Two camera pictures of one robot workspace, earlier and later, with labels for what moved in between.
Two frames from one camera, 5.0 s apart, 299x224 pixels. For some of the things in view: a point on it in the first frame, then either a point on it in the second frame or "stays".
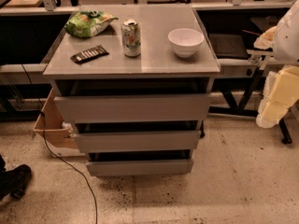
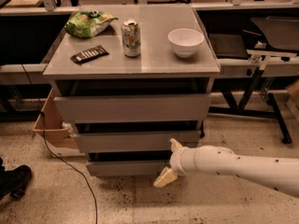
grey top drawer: [177, 107] stays
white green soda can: [131, 37] stays
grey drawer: [137, 142] stays
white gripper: [288, 36] → [177, 161]
